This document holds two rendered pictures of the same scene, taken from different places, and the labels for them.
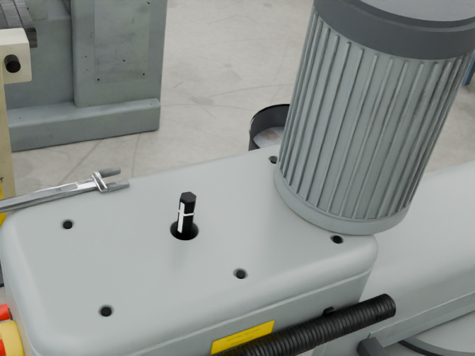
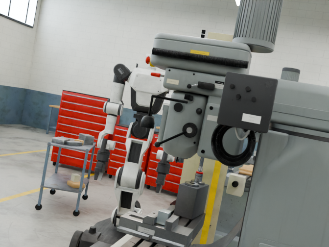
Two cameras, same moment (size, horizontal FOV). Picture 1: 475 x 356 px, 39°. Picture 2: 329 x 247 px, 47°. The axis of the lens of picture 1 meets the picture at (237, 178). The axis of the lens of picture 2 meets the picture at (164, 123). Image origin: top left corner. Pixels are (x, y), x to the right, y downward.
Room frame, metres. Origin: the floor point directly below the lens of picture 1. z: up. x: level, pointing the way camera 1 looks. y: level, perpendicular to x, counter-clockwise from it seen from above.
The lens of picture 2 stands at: (-0.71, -1.33, 1.56)
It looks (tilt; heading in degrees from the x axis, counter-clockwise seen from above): 3 degrees down; 50
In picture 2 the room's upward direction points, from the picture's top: 11 degrees clockwise
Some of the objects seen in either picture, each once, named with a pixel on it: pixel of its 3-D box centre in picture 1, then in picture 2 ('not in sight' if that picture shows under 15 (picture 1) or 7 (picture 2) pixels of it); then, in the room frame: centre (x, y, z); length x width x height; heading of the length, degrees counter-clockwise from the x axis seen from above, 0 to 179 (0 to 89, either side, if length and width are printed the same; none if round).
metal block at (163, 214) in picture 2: not in sight; (164, 216); (0.53, 0.00, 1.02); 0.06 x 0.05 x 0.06; 33
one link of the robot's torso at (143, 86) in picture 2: not in sight; (149, 89); (0.97, 0.88, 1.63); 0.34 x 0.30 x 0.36; 135
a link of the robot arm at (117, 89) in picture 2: not in sight; (115, 98); (0.77, 0.99, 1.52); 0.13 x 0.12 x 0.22; 137
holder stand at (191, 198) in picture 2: not in sight; (192, 197); (0.99, 0.29, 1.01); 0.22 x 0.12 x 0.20; 25
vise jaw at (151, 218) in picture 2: not in sight; (152, 216); (0.50, 0.05, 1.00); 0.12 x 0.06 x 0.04; 33
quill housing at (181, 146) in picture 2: not in sight; (186, 125); (0.61, 0.05, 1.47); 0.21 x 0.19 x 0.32; 34
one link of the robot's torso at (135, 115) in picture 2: not in sight; (143, 125); (0.99, 0.90, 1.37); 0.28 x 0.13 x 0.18; 45
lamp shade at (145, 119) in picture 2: not in sight; (148, 121); (0.48, 0.20, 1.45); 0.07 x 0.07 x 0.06
